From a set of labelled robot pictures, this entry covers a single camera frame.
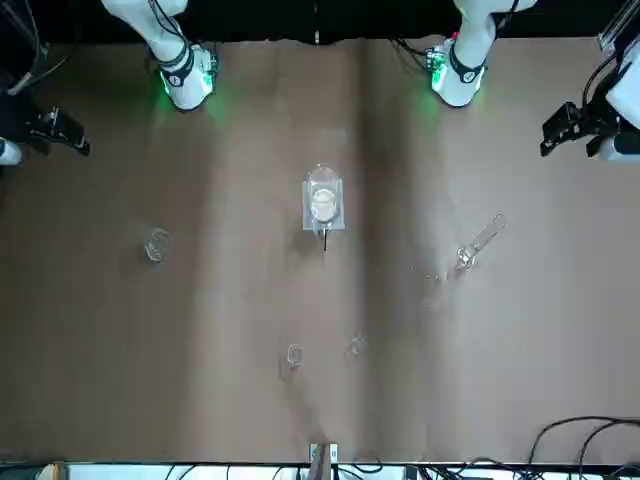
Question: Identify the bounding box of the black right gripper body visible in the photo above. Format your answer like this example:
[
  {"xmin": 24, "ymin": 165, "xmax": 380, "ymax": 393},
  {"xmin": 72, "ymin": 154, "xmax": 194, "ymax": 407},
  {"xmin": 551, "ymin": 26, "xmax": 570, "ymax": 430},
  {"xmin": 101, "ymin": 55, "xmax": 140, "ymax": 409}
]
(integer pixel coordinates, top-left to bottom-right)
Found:
[{"xmin": 24, "ymin": 106, "xmax": 92, "ymax": 157}]

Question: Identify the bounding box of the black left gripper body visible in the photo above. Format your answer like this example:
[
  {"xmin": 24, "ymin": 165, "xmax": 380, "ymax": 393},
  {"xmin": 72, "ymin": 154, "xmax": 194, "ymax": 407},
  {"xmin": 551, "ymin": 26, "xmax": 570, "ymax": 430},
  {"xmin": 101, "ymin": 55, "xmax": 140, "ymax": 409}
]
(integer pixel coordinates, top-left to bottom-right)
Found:
[{"xmin": 539, "ymin": 101, "xmax": 621, "ymax": 157}]

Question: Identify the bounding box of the glass graduated cylinder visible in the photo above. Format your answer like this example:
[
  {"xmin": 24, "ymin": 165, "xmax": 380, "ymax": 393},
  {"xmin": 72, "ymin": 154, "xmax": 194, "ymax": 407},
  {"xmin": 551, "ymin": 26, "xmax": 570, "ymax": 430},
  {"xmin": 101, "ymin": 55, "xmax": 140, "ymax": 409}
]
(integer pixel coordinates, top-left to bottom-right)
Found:
[{"xmin": 451, "ymin": 212, "xmax": 507, "ymax": 282}]

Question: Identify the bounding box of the glass conical flask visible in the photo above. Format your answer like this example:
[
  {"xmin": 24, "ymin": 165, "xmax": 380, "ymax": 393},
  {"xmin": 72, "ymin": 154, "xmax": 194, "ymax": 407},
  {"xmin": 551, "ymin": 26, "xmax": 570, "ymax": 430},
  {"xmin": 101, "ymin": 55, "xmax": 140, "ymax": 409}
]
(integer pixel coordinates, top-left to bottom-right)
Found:
[{"xmin": 141, "ymin": 225, "xmax": 172, "ymax": 266}]

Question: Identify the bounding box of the large glass beaker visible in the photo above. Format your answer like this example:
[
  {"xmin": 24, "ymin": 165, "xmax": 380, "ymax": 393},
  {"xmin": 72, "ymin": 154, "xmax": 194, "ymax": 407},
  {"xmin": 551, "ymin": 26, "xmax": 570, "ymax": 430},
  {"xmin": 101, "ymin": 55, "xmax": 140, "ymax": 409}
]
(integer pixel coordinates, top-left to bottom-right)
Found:
[{"xmin": 304, "ymin": 161, "xmax": 346, "ymax": 227}]

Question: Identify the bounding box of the small glass beaker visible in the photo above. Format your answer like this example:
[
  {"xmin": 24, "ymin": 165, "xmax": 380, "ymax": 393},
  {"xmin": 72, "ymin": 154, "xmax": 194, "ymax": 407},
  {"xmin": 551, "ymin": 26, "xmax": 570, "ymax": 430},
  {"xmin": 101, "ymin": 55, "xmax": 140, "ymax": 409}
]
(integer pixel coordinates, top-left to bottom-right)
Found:
[
  {"xmin": 278, "ymin": 341, "xmax": 307, "ymax": 385},
  {"xmin": 343, "ymin": 334, "xmax": 370, "ymax": 367}
]

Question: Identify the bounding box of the aluminium frame post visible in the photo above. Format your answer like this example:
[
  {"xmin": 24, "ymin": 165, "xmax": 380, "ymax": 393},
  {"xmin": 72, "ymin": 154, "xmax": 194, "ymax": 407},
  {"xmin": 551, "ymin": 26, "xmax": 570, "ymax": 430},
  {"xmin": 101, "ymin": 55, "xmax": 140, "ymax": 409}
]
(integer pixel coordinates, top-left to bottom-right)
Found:
[{"xmin": 596, "ymin": 0, "xmax": 634, "ymax": 57}]

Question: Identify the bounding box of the black cable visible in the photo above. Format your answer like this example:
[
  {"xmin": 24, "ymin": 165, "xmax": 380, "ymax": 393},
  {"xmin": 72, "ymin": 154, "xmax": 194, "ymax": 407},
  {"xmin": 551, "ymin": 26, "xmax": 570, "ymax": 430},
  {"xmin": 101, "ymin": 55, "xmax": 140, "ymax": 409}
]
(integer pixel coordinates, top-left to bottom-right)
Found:
[
  {"xmin": 528, "ymin": 416, "xmax": 640, "ymax": 465},
  {"xmin": 578, "ymin": 421, "xmax": 640, "ymax": 465}
]

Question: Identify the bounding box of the aluminium camera post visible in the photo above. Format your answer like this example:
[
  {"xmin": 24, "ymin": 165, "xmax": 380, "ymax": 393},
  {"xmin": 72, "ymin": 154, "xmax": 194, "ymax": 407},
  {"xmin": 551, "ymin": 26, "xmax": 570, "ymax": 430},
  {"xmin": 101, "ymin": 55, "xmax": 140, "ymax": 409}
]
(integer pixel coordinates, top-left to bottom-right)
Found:
[{"xmin": 307, "ymin": 441, "xmax": 340, "ymax": 480}]

